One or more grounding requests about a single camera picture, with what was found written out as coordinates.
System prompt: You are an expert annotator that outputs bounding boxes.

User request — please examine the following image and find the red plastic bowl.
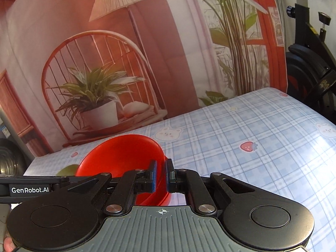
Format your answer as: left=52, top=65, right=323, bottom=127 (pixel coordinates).
left=75, top=134, right=171, bottom=206

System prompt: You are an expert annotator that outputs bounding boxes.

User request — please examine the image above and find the person's left hand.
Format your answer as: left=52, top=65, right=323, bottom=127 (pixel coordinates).
left=3, top=237, right=16, bottom=252

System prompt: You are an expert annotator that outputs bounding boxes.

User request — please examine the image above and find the grey washing machine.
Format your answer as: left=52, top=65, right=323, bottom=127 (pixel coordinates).
left=1, top=108, right=35, bottom=176

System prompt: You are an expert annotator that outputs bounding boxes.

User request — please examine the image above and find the olive green plate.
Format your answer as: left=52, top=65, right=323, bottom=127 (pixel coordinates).
left=56, top=164, right=79, bottom=176

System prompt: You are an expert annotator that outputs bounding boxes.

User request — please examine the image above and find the blue plaid bed sheet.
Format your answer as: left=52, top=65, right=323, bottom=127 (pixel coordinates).
left=23, top=86, right=336, bottom=252

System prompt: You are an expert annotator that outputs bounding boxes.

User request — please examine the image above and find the printed room scene backdrop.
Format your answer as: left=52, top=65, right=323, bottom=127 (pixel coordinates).
left=1, top=0, right=288, bottom=156

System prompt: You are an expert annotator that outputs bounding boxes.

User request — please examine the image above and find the black exercise bike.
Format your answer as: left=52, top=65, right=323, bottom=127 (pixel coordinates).
left=286, top=0, right=335, bottom=123

